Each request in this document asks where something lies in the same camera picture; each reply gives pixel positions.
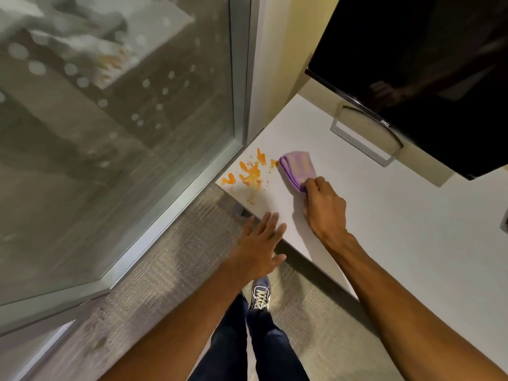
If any person's right hand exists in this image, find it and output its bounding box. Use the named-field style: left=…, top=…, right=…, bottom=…
left=303, top=176, right=350, bottom=250

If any person's left hand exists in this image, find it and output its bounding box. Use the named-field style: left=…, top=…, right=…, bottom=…
left=228, top=212, right=287, bottom=282

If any purple checked cleaning cloth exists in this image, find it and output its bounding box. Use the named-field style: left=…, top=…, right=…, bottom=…
left=279, top=150, right=318, bottom=194

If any orange sauce spill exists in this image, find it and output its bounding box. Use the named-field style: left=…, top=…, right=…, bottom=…
left=220, top=148, right=279, bottom=206

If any person's left forearm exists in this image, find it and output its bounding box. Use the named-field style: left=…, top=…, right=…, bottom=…
left=99, top=261, right=255, bottom=381

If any person's right forearm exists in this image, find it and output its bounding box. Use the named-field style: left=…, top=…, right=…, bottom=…
left=321, top=233, right=508, bottom=381

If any navy right shoe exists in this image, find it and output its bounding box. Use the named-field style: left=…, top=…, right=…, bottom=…
left=250, top=276, right=272, bottom=312

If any silver monitor stand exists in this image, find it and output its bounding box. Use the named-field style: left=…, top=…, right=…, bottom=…
left=330, top=102, right=405, bottom=168

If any dark blue left trouser leg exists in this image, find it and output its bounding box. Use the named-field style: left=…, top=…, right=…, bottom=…
left=188, top=293, right=250, bottom=381

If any dark blue trouser leg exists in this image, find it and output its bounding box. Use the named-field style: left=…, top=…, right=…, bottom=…
left=188, top=293, right=250, bottom=381
left=246, top=309, right=310, bottom=381

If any dark blue right trouser leg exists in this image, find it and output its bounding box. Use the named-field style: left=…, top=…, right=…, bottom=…
left=246, top=309, right=310, bottom=381

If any black monitor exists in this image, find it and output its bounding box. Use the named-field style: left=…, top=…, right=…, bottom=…
left=304, top=0, right=508, bottom=181

